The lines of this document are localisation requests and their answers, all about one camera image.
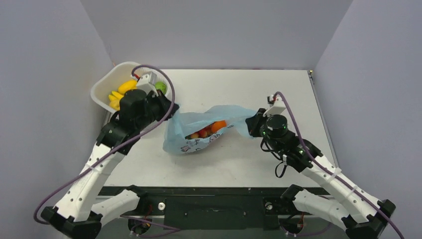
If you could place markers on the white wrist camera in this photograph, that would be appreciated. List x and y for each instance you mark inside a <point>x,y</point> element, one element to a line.
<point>276,106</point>
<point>147,82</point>

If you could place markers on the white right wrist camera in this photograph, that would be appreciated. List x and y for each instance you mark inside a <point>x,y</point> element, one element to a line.
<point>276,106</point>

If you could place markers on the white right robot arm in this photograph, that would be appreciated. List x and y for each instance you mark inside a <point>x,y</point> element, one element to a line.
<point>359,214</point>

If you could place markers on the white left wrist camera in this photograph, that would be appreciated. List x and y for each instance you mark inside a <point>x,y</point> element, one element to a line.
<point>147,82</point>

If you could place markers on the light blue plastic bag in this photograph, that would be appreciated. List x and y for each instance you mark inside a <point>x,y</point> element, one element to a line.
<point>181,126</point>

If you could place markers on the yellow fake mango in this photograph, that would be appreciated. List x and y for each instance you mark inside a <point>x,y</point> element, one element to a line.
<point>129,85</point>

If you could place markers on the yellow fake banana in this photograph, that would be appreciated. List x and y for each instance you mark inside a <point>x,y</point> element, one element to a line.
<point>115,96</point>

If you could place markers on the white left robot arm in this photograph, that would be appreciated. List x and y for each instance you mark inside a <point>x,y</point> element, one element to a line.
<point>77,215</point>

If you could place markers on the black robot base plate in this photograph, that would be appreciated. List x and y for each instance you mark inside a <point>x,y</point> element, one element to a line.
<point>215,208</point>

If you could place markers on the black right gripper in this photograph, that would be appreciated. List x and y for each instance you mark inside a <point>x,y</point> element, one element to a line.
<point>255,120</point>

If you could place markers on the white plastic basket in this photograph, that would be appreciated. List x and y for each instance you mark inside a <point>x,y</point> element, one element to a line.
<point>118,75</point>

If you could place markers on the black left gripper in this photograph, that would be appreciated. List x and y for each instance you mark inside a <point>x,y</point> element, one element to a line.
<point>166,104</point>

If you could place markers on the yellow fake pear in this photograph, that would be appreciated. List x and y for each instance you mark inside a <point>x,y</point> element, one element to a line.
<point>114,104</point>

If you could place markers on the orange fake orange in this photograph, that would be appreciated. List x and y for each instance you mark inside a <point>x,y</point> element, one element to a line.
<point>217,125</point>

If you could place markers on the red fake fruit in bag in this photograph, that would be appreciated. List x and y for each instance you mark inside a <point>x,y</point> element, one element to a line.
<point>203,133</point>

